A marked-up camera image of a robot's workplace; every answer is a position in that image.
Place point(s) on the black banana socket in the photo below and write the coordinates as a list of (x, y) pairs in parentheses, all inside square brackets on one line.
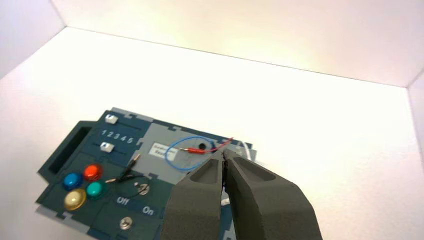
[(201, 145)]

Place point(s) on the green dome push button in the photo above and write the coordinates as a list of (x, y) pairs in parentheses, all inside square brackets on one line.
[(95, 189)]

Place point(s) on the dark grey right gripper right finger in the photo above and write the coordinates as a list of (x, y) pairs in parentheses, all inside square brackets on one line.
[(265, 205)]

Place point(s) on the white slider knob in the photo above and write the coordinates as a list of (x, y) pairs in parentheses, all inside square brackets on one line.
[(106, 147), (111, 119)]

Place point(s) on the dark teal task board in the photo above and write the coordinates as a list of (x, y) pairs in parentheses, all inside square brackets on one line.
[(99, 212)]

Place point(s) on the red dome push button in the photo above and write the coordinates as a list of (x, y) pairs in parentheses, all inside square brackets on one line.
[(92, 172)]

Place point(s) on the silver toggle switch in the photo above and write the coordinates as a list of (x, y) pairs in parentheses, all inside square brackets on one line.
[(143, 188), (125, 223)]

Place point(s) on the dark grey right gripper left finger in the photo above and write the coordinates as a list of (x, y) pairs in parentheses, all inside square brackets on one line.
[(195, 205)]

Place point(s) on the yellow dome push button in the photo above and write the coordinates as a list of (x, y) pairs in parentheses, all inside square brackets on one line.
[(75, 199)]

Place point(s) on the blue dome push button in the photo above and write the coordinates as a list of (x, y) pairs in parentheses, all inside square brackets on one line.
[(73, 180)]

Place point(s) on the white printed label sticker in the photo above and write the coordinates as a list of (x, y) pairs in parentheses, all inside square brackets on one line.
[(161, 150)]

